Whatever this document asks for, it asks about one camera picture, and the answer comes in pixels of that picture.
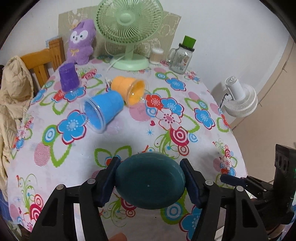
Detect person's hand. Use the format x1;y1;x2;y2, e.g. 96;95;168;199
267;224;285;240

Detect green desk fan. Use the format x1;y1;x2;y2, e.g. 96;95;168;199
95;0;164;71

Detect white floor fan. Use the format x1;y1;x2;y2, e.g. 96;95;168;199
224;76;258;118

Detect purple plush bunny toy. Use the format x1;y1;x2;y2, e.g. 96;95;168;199
66;19;96;65

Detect beige puffer jacket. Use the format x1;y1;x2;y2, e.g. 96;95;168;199
0;56;34;201

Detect glass mason jar mug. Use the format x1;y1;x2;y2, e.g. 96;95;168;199
167;43;195;74

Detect wooden chair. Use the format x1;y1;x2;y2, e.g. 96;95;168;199
21;37;65;87

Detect orange plastic cup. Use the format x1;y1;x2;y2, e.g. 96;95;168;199
111;76;147;106

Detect white fan power cable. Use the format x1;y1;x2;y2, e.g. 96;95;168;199
104;40;127;88

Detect purple plastic cup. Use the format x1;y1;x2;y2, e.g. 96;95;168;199
59;63;80;93

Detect blue plastic cup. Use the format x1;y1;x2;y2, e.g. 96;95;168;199
81;90;124;133

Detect beige cartoon wall poster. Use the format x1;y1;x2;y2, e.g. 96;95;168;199
58;6;181;58

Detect floral tablecloth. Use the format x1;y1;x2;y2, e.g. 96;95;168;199
8;57;247;234

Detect dark teal cup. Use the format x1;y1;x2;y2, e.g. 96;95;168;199
115;152;185;210

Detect green cap on jar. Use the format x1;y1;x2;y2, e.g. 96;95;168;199
182;36;196;49

